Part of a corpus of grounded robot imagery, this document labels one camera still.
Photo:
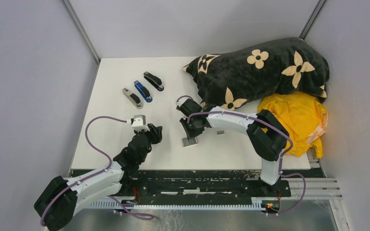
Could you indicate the staple box with staples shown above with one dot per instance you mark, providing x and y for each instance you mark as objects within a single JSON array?
[{"x": 189, "y": 141}]

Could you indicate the yellow crumpled cloth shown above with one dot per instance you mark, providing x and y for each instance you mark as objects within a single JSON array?
[{"x": 304, "y": 118}]

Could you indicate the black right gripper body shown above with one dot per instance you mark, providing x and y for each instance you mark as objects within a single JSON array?
[{"x": 191, "y": 123}]

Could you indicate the black stapler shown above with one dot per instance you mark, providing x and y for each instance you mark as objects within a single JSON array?
[{"x": 155, "y": 81}]

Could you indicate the beige stapler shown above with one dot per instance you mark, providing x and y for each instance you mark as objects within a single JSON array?
[{"x": 133, "y": 98}]

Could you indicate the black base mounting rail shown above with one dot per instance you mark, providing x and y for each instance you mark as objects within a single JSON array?
[{"x": 219, "y": 187}]

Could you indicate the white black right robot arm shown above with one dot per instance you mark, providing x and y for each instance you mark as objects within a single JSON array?
[{"x": 269, "y": 138}]

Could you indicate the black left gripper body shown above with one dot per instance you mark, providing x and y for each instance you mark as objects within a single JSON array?
[{"x": 153, "y": 137}]

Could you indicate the black floral plush pillow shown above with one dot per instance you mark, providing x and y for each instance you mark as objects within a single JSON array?
[{"x": 282, "y": 66}]

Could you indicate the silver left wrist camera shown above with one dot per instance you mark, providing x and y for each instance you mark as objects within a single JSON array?
[{"x": 138, "y": 123}]

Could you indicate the white slotted cable duct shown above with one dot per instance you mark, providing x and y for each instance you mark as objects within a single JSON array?
[{"x": 255, "y": 205}]

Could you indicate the blue stapler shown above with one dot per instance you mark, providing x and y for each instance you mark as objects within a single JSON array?
[{"x": 144, "y": 92}]

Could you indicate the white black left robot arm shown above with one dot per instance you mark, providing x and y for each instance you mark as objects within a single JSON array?
[{"x": 63, "y": 198}]

